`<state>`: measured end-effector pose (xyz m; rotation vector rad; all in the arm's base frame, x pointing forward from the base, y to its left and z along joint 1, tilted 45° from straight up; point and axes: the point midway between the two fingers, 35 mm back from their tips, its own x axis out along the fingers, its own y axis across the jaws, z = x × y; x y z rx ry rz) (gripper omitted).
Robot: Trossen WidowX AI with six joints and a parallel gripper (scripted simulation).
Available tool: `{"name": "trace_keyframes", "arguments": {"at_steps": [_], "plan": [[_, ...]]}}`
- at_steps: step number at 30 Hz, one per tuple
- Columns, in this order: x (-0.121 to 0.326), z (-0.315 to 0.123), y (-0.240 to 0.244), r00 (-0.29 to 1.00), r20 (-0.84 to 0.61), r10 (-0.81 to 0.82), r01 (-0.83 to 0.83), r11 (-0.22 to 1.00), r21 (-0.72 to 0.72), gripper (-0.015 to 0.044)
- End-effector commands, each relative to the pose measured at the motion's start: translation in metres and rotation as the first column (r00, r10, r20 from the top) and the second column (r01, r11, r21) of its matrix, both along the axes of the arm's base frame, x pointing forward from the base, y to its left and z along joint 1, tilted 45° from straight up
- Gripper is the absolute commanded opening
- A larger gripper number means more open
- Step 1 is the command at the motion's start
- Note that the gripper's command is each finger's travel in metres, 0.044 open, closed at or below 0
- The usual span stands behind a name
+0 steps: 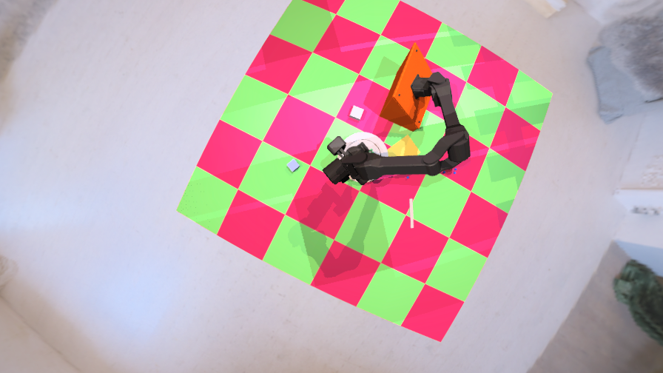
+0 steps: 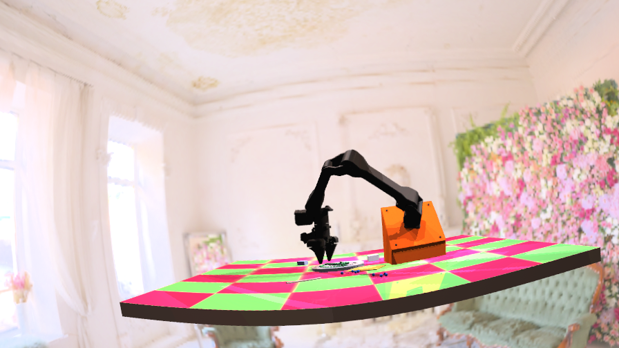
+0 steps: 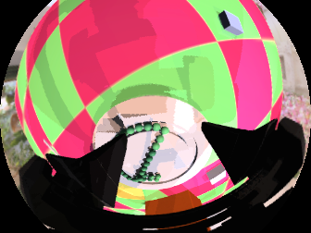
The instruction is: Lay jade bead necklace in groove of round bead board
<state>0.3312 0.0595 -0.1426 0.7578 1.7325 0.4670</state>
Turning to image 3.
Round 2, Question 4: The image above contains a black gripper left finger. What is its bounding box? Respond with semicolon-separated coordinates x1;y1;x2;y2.
45;132;129;208

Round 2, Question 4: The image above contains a white round tray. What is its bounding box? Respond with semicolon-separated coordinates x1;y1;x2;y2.
93;95;212;190

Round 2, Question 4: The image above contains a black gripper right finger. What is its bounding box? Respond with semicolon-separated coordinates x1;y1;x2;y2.
201;117;278;186

